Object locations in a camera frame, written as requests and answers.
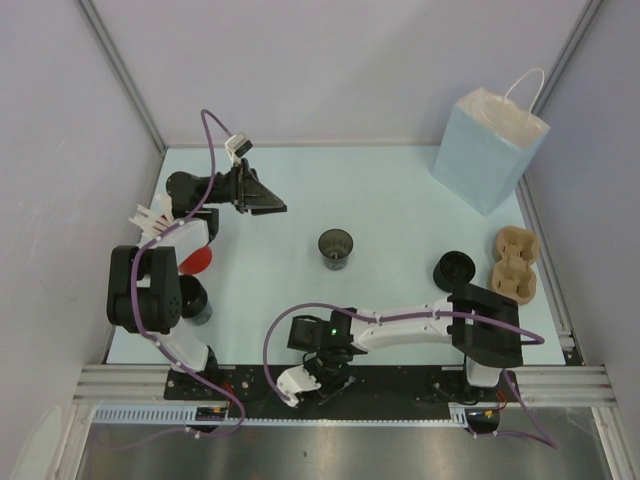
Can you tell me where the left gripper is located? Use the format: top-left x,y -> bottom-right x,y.
199,159 -> 286,217

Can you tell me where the single black coffee cup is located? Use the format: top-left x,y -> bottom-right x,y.
318,229 -> 354,271

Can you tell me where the light blue paper bag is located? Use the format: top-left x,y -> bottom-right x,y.
432,87 -> 550,216

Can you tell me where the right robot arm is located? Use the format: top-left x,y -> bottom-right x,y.
276,283 -> 524,407

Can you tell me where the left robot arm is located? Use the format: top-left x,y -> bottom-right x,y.
106,158 -> 287,400

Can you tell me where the red straw cup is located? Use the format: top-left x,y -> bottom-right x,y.
178,246 -> 213,275

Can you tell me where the black cup left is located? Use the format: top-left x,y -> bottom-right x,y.
179,275 -> 212,326

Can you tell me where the brown cardboard cup carrier stack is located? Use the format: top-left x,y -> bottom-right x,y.
489,226 -> 540,305

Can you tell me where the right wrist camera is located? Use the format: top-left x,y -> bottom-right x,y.
276,365 -> 321,408

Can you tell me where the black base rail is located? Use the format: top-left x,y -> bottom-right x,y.
164,363 -> 521,421

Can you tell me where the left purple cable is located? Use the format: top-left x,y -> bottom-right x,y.
97,108 -> 246,449

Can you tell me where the white cable duct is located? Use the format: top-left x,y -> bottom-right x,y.
93,402 -> 500,428

